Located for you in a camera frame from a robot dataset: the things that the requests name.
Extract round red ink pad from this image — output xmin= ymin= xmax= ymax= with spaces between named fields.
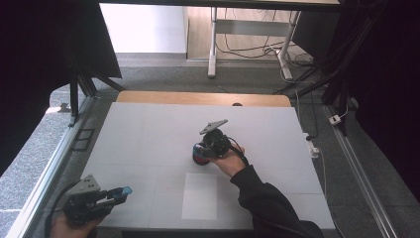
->
xmin=192 ymin=153 xmax=213 ymax=167

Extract black floor cables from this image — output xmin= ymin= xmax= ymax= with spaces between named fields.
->
xmin=214 ymin=7 xmax=318 ymax=95

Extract white wall panel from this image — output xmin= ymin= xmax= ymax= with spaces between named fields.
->
xmin=98 ymin=3 xmax=188 ymax=55

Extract person's left hand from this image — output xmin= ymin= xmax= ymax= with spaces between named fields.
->
xmin=49 ymin=211 xmax=104 ymax=238

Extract black curtain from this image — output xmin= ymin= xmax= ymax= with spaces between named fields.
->
xmin=325 ymin=0 xmax=420 ymax=207
xmin=0 ymin=0 xmax=123 ymax=178

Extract white power strip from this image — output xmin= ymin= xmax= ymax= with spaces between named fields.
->
xmin=302 ymin=132 xmax=321 ymax=159

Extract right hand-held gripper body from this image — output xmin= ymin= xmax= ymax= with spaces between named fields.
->
xmin=198 ymin=118 xmax=233 ymax=159

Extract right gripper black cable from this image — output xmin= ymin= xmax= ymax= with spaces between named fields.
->
xmin=227 ymin=136 xmax=251 ymax=168

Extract black metal stand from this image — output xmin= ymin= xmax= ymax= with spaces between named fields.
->
xmin=66 ymin=58 xmax=126 ymax=129

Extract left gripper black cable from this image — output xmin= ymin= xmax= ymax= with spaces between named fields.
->
xmin=44 ymin=179 xmax=82 ymax=238

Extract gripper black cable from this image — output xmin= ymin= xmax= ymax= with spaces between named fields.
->
xmin=227 ymin=136 xmax=251 ymax=168
xmin=44 ymin=179 xmax=82 ymax=238

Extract white desk frame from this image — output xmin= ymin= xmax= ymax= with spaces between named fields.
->
xmin=207 ymin=6 xmax=302 ymax=81

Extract wooden table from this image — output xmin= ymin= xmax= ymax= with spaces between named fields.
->
xmin=115 ymin=90 xmax=292 ymax=108

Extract light grey table mat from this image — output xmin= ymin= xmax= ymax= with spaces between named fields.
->
xmin=80 ymin=101 xmax=337 ymax=231

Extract person's right hand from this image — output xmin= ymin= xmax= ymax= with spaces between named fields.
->
xmin=210 ymin=143 xmax=248 ymax=179

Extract white paper sheet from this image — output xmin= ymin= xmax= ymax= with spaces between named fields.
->
xmin=180 ymin=173 xmax=219 ymax=221

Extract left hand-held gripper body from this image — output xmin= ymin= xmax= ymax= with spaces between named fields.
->
xmin=63 ymin=174 xmax=116 ymax=228

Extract aluminium floor rail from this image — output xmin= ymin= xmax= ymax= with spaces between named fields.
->
xmin=322 ymin=104 xmax=399 ymax=238
xmin=5 ymin=94 xmax=97 ymax=238

